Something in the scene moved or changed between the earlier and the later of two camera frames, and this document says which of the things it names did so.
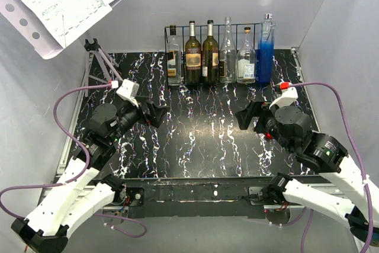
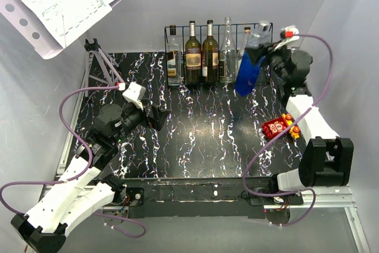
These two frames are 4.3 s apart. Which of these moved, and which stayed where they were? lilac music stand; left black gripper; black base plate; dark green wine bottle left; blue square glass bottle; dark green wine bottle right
Moved: blue square glass bottle
Stayed: dark green wine bottle right; dark green wine bottle left; lilac music stand; left black gripper; black base plate
